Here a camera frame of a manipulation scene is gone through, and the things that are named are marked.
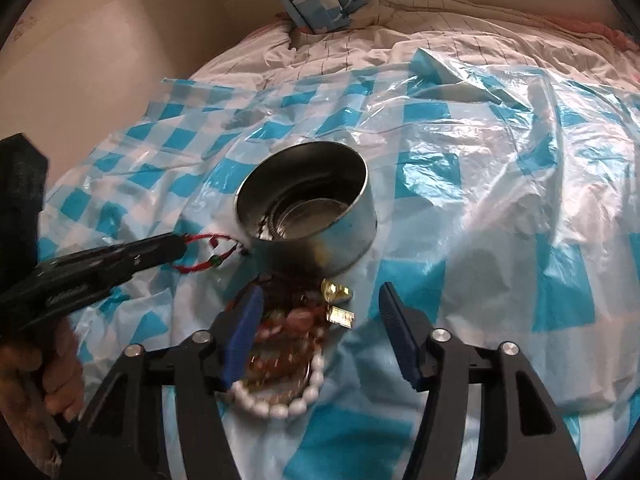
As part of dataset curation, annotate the pink cloth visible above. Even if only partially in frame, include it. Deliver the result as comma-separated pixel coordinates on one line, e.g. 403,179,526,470
547,14,632,52

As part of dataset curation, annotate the round metal bowl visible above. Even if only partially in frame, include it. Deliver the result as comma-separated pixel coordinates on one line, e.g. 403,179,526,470
235,142,378,280

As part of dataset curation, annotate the blue checkered plastic sheet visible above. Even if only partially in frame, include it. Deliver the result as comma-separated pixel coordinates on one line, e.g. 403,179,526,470
37,47,640,480

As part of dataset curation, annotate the red string bracelet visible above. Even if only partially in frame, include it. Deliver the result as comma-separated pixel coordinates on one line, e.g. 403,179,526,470
172,232,252,276

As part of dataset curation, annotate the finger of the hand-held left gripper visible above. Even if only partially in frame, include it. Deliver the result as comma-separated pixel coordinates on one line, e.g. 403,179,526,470
99,233,189,282

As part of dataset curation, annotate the white striped bed sheet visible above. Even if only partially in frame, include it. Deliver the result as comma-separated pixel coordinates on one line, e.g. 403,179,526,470
192,0,640,91

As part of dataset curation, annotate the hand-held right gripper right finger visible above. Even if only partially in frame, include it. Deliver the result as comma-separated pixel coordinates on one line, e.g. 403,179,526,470
378,282,588,480

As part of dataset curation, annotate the gold hair clip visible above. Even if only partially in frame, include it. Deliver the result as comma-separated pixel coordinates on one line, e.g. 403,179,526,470
325,305,356,327
321,279,354,304

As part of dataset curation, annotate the pink bead bracelet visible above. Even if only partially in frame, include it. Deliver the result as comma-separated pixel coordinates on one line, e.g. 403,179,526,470
257,306,327,343

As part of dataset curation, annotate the person's left hand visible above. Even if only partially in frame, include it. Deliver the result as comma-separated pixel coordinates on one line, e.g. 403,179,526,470
0,317,86,461

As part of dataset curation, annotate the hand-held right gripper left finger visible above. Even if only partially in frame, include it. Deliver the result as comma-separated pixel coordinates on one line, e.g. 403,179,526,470
60,287,266,480

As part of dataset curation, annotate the white bead bracelet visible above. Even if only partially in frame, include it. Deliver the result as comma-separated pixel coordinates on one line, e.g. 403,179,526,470
229,349,327,420

